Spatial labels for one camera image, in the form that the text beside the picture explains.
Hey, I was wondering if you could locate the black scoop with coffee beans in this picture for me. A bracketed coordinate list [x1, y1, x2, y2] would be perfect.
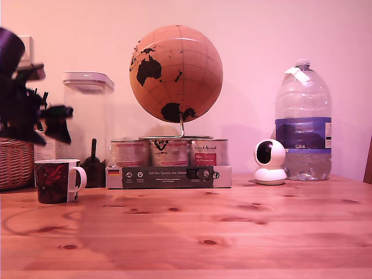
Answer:
[80, 138, 107, 188]

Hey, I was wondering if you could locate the white carton box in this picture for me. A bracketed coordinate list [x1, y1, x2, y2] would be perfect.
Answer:
[34, 129, 66, 187]

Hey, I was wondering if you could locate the clear jar with lid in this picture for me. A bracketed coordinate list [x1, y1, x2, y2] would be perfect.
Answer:
[62, 71, 115, 188]

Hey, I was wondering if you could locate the dark red patterned mug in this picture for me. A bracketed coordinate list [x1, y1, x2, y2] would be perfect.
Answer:
[33, 159, 87, 205]

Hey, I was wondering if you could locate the tin can with red label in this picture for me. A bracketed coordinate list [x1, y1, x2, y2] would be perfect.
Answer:
[190, 138, 229, 167]
[149, 139, 192, 167]
[110, 139, 151, 168]

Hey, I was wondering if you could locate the cardboard can tray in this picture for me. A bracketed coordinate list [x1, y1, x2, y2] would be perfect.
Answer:
[105, 165, 233, 190]

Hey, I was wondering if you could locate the cork globe on metal stand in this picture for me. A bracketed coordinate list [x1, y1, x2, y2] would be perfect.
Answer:
[128, 25, 224, 141]

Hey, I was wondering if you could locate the large clear water bottle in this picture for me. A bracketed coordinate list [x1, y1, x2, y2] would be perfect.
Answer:
[274, 59, 333, 181]

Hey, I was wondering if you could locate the wicker basket with handle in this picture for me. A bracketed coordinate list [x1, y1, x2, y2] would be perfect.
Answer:
[0, 137, 35, 191]

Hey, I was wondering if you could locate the white wall light switch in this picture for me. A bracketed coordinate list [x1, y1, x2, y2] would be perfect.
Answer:
[17, 35, 34, 66]

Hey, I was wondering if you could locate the small white round camera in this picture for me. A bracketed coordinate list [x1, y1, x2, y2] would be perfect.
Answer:
[253, 138, 289, 186]

